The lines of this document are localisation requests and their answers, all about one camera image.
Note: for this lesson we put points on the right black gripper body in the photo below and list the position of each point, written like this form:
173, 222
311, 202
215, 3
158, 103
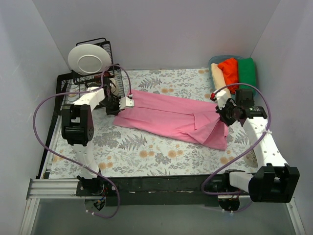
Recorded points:
224, 117

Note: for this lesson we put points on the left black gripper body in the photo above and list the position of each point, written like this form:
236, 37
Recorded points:
115, 105

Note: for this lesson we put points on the pink t shirt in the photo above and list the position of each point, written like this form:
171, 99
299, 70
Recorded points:
177, 118

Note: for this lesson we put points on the clear blue plastic bin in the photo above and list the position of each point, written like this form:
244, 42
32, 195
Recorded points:
233, 87

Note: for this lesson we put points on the floral green-inside mug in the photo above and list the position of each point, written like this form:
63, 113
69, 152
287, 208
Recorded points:
250, 159

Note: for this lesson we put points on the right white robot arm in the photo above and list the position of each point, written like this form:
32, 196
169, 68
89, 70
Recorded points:
275, 181

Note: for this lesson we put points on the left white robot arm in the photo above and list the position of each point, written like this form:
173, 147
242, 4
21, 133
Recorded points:
78, 130

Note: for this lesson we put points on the cream ceramic cup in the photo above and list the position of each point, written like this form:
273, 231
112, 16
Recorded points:
116, 85

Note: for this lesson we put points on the beige rolled t shirt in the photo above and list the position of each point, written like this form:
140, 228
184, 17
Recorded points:
217, 76

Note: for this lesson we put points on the orange rolled t shirt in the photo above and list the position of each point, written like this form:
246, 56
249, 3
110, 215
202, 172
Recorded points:
229, 68

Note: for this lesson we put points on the green rolled t shirt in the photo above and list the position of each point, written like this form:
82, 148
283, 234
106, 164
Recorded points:
247, 71

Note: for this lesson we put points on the white round plate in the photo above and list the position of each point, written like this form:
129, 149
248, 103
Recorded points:
88, 59

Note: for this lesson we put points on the floral patterned table mat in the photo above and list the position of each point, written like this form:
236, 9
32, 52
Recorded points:
123, 152

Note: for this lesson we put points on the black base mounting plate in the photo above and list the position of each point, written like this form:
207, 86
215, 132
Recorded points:
156, 190

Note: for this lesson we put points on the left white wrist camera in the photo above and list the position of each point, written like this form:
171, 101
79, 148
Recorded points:
126, 102

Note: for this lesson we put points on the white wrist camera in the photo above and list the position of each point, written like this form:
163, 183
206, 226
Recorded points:
126, 102
221, 97

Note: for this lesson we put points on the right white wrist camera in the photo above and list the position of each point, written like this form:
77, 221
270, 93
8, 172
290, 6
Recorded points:
221, 97

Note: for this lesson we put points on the black wire dish rack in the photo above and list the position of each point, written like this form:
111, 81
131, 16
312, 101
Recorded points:
64, 83

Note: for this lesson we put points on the aluminium frame rail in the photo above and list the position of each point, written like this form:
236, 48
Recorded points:
49, 189

